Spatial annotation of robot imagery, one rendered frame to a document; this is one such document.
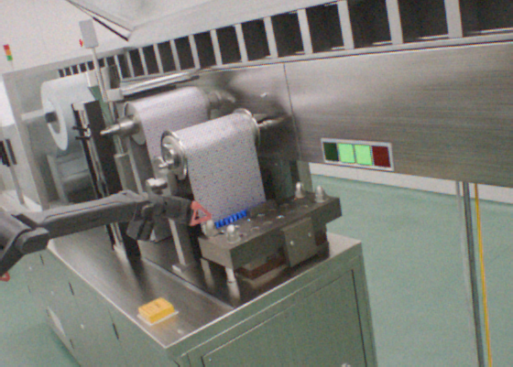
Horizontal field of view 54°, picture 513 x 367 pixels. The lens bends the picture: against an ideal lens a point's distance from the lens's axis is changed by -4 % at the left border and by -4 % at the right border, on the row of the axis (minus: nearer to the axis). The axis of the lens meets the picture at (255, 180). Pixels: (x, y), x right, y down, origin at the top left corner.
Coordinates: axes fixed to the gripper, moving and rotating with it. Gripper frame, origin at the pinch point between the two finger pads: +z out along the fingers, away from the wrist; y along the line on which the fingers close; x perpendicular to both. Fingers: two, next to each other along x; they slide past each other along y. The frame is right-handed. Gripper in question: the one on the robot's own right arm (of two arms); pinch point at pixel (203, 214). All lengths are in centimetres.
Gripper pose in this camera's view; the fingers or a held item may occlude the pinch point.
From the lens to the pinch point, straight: 151.5
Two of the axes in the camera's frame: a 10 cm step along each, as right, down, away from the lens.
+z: 7.8, 2.0, 6.0
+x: 2.2, -9.7, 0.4
